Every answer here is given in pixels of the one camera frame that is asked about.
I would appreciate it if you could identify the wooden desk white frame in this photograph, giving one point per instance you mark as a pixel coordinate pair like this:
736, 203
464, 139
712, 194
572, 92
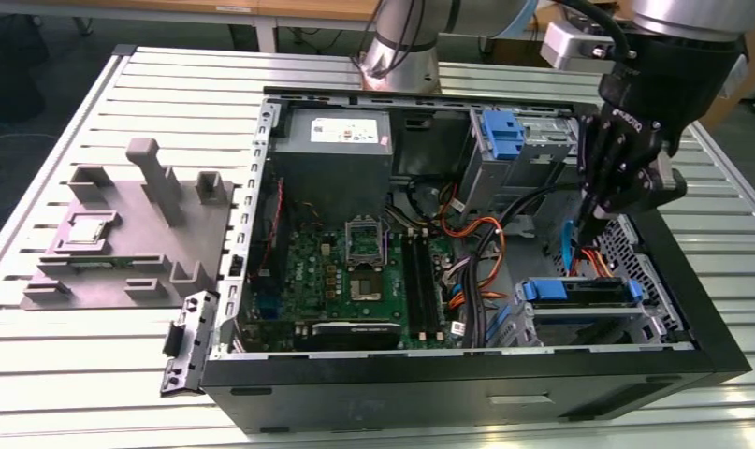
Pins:
265, 33

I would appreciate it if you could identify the green motherboard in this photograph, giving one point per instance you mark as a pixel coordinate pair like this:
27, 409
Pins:
316, 271

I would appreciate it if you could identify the black RAM slot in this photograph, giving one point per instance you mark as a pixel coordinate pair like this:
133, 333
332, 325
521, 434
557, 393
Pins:
430, 280
413, 280

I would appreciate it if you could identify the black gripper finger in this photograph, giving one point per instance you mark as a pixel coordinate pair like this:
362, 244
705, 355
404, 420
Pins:
645, 187
593, 187

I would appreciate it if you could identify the CPU socket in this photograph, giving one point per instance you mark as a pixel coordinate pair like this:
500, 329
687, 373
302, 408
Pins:
372, 287

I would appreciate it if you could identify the green RAM stick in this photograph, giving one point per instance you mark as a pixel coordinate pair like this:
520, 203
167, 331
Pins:
121, 263

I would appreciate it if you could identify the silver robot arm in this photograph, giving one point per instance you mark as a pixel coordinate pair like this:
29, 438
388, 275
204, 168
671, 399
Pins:
396, 56

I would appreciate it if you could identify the grey power supply unit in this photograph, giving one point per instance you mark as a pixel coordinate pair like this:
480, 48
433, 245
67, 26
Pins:
334, 178

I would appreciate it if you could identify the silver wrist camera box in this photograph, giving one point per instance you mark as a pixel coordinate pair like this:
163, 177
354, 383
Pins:
570, 47

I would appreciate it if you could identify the metal disk bay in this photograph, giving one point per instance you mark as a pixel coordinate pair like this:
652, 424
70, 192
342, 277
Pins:
584, 312

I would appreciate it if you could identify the black open PC case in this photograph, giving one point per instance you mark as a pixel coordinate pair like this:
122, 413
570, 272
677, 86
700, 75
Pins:
414, 397

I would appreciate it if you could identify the hard disk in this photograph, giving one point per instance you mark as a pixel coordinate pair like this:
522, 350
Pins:
549, 290

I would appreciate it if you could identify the grey parts rack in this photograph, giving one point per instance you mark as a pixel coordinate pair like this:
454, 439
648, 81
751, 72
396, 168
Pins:
159, 248

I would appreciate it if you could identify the black hinged card latch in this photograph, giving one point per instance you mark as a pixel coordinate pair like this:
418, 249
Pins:
190, 337

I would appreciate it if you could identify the black graphics card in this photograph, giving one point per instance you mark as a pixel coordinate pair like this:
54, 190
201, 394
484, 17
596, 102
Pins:
353, 333

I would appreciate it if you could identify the metal drive cage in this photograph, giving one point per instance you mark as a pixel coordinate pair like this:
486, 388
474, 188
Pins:
490, 178

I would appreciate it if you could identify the silver CPU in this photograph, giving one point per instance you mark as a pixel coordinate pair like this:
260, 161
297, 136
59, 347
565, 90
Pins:
90, 231

